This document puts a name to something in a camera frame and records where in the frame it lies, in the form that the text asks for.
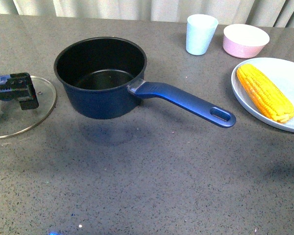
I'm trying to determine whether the glass lid with blue knob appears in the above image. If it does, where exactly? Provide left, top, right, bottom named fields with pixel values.
left=0, top=76, right=57, bottom=139

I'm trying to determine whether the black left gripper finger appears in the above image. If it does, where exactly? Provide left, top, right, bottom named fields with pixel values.
left=0, top=72, right=39, bottom=110

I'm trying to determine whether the white curtain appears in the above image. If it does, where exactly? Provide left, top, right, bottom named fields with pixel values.
left=0, top=0, right=294, bottom=28

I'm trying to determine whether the pink bowl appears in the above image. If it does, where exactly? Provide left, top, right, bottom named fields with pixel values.
left=222, top=24, right=270, bottom=59

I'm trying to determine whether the blue saucepan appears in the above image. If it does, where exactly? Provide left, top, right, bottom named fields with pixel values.
left=54, top=37, right=236, bottom=128

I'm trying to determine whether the light blue plate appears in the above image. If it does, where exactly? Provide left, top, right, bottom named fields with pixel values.
left=231, top=57, right=294, bottom=133

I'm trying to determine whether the light blue cup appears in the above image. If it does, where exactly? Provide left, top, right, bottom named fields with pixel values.
left=186, top=14, right=219, bottom=56

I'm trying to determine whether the yellow corn cob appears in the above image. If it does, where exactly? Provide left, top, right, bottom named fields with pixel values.
left=236, top=64, right=294, bottom=123

